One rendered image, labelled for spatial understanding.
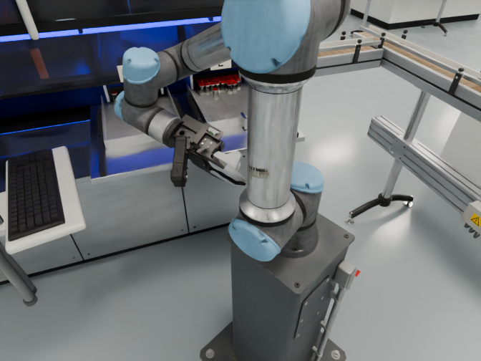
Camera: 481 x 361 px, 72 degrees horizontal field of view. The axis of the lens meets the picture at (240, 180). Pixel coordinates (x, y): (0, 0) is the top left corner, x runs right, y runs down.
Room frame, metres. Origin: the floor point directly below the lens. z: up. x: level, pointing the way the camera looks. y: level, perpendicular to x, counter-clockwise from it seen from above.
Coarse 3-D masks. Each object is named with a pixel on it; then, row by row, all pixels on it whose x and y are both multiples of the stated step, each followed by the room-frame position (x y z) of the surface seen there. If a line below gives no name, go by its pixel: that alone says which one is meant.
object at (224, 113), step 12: (192, 96) 1.21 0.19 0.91; (204, 96) 1.26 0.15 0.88; (228, 96) 1.26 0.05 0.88; (240, 96) 1.26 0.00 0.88; (204, 108) 1.16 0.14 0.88; (216, 108) 1.16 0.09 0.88; (228, 108) 1.16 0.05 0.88; (240, 108) 1.16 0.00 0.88; (204, 120) 1.03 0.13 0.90; (216, 120) 1.01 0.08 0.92; (228, 120) 1.02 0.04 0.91; (240, 120) 1.03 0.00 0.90
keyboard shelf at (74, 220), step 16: (64, 160) 0.92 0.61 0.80; (64, 176) 0.84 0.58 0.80; (64, 192) 0.76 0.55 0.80; (0, 208) 0.69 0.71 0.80; (64, 208) 0.69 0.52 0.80; (80, 208) 0.69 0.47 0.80; (64, 224) 0.62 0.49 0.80; (80, 224) 0.63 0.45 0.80; (16, 240) 0.57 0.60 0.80; (32, 240) 0.57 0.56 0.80; (48, 240) 0.58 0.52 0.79
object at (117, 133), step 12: (168, 96) 1.25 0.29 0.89; (108, 108) 1.16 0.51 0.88; (168, 108) 1.16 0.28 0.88; (108, 120) 1.06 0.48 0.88; (120, 120) 1.06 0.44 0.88; (108, 132) 0.98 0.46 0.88; (120, 132) 0.98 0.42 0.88; (132, 132) 0.98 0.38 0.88; (108, 144) 0.88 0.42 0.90; (120, 144) 0.89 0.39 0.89; (132, 144) 0.91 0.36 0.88
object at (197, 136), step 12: (180, 120) 0.68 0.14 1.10; (192, 120) 0.68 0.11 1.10; (168, 132) 0.64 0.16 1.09; (180, 132) 0.68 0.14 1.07; (192, 132) 0.66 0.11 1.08; (204, 132) 0.64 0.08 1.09; (168, 144) 0.64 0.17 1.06; (192, 144) 0.62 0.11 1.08; (204, 144) 0.63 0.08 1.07; (216, 144) 0.62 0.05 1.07; (192, 156) 0.61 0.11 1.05; (204, 168) 0.61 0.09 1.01
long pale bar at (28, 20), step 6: (18, 0) 1.02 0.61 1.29; (24, 0) 1.03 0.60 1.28; (18, 6) 1.02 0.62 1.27; (24, 6) 1.02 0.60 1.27; (24, 12) 1.02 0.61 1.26; (30, 12) 1.03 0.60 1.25; (24, 18) 1.02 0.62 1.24; (30, 18) 1.02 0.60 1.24; (30, 24) 1.02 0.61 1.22; (30, 30) 1.02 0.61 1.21; (36, 30) 1.03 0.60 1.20; (30, 36) 1.02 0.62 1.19; (36, 36) 1.02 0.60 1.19
